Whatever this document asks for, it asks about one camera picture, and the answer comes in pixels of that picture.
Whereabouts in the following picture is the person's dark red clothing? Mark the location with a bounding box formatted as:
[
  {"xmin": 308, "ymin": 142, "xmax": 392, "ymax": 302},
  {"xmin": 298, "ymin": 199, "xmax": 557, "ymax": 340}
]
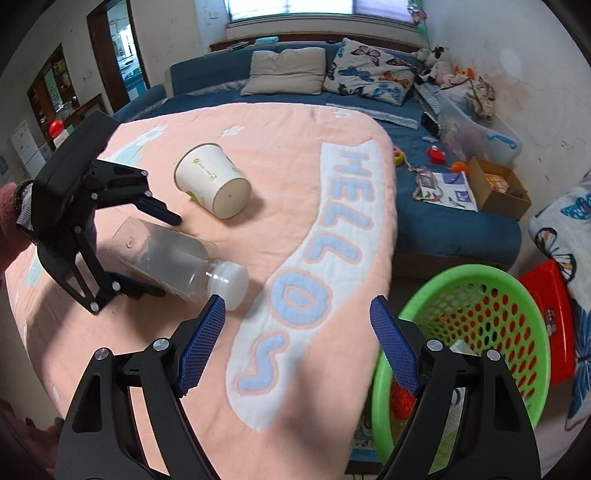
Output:
[{"xmin": 0, "ymin": 399, "xmax": 63, "ymax": 480}]

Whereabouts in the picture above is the green and pink hanging decoration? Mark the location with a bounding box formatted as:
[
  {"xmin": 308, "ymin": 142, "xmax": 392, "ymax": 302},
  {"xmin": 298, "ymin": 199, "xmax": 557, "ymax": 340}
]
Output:
[{"xmin": 406, "ymin": 0, "xmax": 430, "ymax": 38}]

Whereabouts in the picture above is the patterned cloth bag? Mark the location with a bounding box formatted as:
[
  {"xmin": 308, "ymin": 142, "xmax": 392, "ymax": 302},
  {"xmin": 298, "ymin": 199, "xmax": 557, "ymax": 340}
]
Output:
[{"xmin": 466, "ymin": 76, "xmax": 497, "ymax": 125}]

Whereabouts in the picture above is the blue sofa bed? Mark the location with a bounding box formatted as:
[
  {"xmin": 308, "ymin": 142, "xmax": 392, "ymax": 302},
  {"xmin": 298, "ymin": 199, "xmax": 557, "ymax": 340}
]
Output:
[{"xmin": 113, "ymin": 39, "xmax": 522, "ymax": 280}]

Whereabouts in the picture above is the pink printed blanket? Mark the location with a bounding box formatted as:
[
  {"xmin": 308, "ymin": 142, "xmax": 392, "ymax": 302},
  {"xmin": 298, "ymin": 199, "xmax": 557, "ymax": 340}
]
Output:
[{"xmin": 4, "ymin": 102, "xmax": 400, "ymax": 480}]

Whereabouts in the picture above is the blue and white flat box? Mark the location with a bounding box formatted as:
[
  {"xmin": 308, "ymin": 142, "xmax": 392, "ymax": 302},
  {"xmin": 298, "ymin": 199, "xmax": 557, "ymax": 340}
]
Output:
[{"xmin": 349, "ymin": 408, "xmax": 389, "ymax": 462}]

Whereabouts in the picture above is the window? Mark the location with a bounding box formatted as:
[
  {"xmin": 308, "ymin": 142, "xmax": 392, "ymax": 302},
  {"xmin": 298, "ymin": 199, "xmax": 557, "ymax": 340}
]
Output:
[{"xmin": 225, "ymin": 0, "xmax": 416, "ymax": 26}]

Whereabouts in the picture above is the doorway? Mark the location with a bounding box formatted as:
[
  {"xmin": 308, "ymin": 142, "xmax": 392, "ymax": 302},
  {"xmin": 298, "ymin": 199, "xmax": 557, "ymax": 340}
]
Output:
[{"xmin": 88, "ymin": 0, "xmax": 151, "ymax": 116}]

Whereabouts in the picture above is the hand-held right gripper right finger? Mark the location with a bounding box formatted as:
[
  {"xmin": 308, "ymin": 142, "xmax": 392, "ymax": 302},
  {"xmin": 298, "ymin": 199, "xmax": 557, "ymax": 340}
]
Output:
[{"xmin": 369, "ymin": 295, "xmax": 542, "ymax": 480}]

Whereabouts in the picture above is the beige pillow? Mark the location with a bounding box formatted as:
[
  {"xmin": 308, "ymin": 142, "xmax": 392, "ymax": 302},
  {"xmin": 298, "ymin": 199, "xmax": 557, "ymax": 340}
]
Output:
[{"xmin": 240, "ymin": 47, "xmax": 327, "ymax": 97}]

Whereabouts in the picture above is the red plastic box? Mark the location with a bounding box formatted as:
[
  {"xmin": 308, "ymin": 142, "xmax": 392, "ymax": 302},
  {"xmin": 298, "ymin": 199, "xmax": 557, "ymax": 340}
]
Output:
[{"xmin": 517, "ymin": 259, "xmax": 578, "ymax": 387}]

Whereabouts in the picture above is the white and blue booklet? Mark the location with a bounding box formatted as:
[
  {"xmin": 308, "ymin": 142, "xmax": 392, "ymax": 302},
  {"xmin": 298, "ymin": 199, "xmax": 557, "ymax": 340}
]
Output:
[{"xmin": 413, "ymin": 171, "xmax": 478, "ymax": 212}]

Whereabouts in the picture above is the pink and orange plush toy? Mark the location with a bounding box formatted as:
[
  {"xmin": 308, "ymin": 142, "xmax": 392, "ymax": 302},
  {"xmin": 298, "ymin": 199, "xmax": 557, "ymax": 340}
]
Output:
[{"xmin": 436, "ymin": 67, "xmax": 476, "ymax": 90}]

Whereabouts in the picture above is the grey keyboard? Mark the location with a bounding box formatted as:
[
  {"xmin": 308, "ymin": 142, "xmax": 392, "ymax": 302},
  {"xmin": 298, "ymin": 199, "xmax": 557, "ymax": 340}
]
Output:
[{"xmin": 414, "ymin": 83, "xmax": 444, "ymax": 116}]

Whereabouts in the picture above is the white refrigerator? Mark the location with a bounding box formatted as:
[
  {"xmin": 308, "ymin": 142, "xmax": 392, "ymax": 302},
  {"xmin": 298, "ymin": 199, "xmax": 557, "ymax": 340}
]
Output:
[{"xmin": 9, "ymin": 120, "xmax": 47, "ymax": 178}]

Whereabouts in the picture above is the green plastic mesh basket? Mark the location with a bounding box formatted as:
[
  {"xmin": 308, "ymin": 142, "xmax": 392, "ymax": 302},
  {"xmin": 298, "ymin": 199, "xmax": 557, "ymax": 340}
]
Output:
[{"xmin": 372, "ymin": 264, "xmax": 551, "ymax": 464}]

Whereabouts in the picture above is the butterfly print pillow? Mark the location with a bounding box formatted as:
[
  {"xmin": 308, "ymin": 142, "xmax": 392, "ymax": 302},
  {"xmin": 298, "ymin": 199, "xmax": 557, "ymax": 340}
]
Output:
[{"xmin": 322, "ymin": 38, "xmax": 419, "ymax": 107}]

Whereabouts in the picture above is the clear plastic bottle white cap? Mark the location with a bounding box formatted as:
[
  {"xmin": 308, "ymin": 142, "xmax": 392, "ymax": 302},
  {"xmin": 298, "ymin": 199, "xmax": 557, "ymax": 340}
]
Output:
[{"xmin": 107, "ymin": 216, "xmax": 250, "ymax": 311}]

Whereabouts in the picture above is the folded butterfly print blanket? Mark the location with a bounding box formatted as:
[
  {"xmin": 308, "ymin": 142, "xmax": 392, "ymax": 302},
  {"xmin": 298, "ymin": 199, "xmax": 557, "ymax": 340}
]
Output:
[{"xmin": 527, "ymin": 171, "xmax": 591, "ymax": 432}]

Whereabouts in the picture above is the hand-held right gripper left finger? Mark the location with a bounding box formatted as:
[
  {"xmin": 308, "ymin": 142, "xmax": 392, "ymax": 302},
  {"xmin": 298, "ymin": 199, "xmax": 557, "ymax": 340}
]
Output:
[{"xmin": 54, "ymin": 293, "xmax": 227, "ymax": 480}]

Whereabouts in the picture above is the brown cardboard box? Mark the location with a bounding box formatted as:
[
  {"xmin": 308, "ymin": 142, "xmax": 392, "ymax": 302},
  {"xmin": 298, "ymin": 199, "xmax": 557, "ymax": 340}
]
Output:
[{"xmin": 467, "ymin": 157, "xmax": 533, "ymax": 221}]

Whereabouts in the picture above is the white lace strip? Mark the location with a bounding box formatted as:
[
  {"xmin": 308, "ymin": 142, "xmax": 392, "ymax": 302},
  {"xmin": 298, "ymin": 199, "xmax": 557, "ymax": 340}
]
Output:
[{"xmin": 325, "ymin": 102, "xmax": 421, "ymax": 130}]

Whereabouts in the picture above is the white paper cup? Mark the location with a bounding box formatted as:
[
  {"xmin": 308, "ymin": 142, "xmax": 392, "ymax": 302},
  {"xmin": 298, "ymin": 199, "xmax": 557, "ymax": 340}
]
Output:
[{"xmin": 174, "ymin": 143, "xmax": 252, "ymax": 220}]

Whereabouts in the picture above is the black and white plush toy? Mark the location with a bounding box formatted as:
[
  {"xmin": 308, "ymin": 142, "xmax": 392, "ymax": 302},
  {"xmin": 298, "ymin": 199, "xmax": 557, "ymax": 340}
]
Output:
[{"xmin": 411, "ymin": 46, "xmax": 451, "ymax": 84}]

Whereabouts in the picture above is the person's left forearm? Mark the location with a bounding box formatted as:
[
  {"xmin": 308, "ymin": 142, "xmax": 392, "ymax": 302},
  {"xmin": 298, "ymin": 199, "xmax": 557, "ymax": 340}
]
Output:
[{"xmin": 0, "ymin": 182, "xmax": 29, "ymax": 273}]

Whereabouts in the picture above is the clear plastic storage box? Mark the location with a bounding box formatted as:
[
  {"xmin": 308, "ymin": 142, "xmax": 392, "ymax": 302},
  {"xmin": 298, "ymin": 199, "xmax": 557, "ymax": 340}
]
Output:
[{"xmin": 436, "ymin": 95, "xmax": 523, "ymax": 167}]

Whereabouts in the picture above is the wooden shelf unit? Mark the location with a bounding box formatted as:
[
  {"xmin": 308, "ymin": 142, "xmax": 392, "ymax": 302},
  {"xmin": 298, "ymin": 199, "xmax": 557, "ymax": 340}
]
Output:
[{"xmin": 27, "ymin": 44, "xmax": 105, "ymax": 134}]

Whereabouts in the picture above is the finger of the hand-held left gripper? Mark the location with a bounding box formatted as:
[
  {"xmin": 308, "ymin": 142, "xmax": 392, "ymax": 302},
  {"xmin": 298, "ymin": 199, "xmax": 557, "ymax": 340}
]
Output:
[
  {"xmin": 39, "ymin": 225, "xmax": 167, "ymax": 316},
  {"xmin": 90, "ymin": 159, "xmax": 183, "ymax": 227}
]

